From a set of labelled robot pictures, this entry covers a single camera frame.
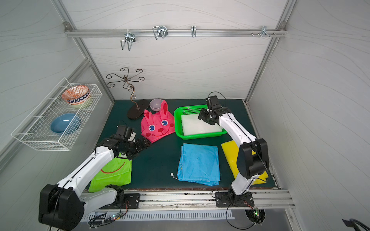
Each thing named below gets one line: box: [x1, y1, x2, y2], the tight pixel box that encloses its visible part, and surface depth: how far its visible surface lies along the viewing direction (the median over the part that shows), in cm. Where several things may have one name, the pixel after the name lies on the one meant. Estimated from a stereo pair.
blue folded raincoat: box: [177, 143, 221, 187], surface depth 86 cm
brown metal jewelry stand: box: [105, 67, 150, 120], surface depth 98 cm
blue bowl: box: [50, 113, 82, 136], surface depth 66 cm
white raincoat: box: [181, 113, 223, 136], surface depth 98 cm
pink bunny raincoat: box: [140, 100, 176, 144], surface depth 106 cm
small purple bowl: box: [149, 98, 163, 112], surface depth 113 cm
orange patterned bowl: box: [61, 85, 90, 105], surface depth 73 cm
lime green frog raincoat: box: [88, 152, 133, 193], surface depth 82 cm
